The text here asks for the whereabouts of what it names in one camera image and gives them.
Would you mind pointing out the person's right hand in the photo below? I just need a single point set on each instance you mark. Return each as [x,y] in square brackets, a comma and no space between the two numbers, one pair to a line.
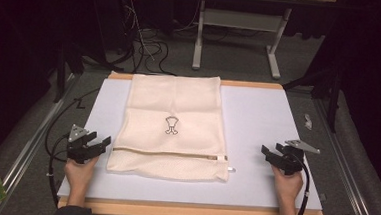
[287,187]

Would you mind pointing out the cream mesh laundry bag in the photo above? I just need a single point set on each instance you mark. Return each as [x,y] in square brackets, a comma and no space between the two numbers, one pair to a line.
[165,96]

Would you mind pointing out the black stand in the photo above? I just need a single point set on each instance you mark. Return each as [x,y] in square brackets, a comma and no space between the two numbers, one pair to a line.
[333,96]
[61,73]

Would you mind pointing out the person's left hand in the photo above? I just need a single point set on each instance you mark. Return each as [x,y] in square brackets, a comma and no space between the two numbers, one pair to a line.
[79,174]

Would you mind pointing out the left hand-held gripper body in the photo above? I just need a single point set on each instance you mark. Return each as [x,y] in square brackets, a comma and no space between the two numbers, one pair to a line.
[77,150]

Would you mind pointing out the white board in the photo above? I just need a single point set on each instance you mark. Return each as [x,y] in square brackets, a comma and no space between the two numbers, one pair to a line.
[254,124]

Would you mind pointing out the grey desk frame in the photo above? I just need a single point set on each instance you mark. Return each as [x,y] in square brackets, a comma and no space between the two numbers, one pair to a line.
[240,20]

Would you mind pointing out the wooden table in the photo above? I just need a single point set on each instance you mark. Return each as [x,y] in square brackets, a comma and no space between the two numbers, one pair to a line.
[178,211]

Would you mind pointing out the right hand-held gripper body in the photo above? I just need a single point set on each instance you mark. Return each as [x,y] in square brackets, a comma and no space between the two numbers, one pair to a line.
[292,162]

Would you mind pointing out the small white scrap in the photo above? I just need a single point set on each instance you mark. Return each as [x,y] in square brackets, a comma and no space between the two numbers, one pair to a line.
[308,122]

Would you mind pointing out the metal floor rail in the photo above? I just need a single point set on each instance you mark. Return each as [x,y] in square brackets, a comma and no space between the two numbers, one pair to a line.
[345,170]
[25,151]

